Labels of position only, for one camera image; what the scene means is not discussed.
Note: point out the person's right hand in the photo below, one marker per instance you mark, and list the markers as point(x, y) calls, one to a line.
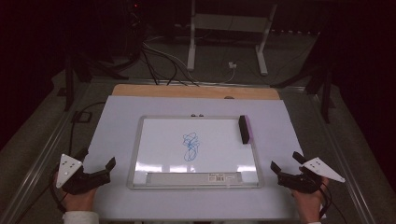
point(311, 205)

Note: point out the white metal stand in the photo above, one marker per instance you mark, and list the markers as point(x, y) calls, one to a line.
point(191, 46)

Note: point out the purple and black whiteboard eraser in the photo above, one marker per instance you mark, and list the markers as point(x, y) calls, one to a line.
point(244, 129)

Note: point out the metal floor rail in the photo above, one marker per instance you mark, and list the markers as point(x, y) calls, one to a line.
point(345, 174)
point(37, 165)

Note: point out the white plug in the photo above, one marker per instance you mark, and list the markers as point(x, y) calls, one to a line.
point(232, 65)

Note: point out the silver framed whiteboard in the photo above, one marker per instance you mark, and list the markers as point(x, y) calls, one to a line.
point(162, 146)

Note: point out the black tripod stand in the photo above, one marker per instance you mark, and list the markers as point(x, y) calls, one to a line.
point(69, 84)
point(326, 93)

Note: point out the wooden table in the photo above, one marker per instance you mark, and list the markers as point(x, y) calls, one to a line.
point(186, 91)

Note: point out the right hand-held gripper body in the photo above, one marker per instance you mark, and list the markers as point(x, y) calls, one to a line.
point(303, 183)

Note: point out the black square floor plate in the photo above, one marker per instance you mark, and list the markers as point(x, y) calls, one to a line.
point(81, 117)

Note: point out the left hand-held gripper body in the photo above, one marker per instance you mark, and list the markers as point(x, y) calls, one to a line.
point(77, 182)

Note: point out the large white table mat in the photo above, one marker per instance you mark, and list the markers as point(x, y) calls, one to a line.
point(118, 124)

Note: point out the dark equipment rack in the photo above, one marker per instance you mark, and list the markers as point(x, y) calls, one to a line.
point(134, 28)

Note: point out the person's left hand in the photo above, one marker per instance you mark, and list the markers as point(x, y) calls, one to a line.
point(79, 202)

